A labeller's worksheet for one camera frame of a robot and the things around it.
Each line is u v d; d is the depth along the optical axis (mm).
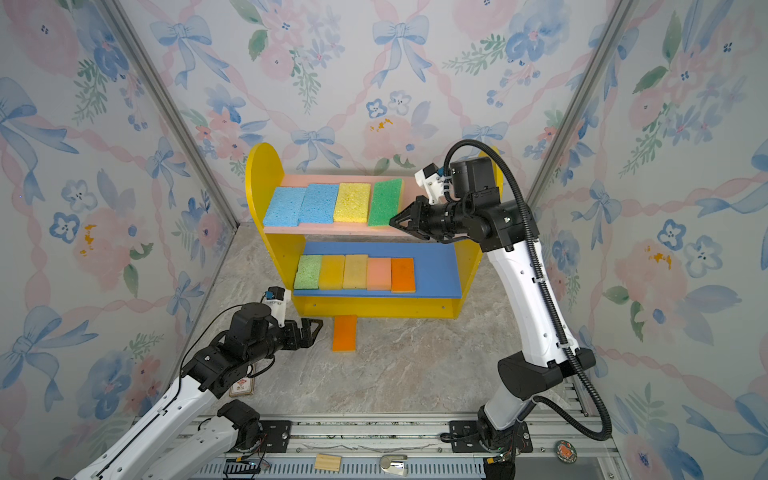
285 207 666
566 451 718
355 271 876
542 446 733
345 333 906
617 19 692
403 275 865
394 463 689
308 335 677
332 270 879
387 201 646
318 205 665
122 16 699
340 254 902
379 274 859
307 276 863
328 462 703
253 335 570
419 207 562
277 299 667
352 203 676
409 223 565
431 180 574
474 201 463
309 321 681
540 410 527
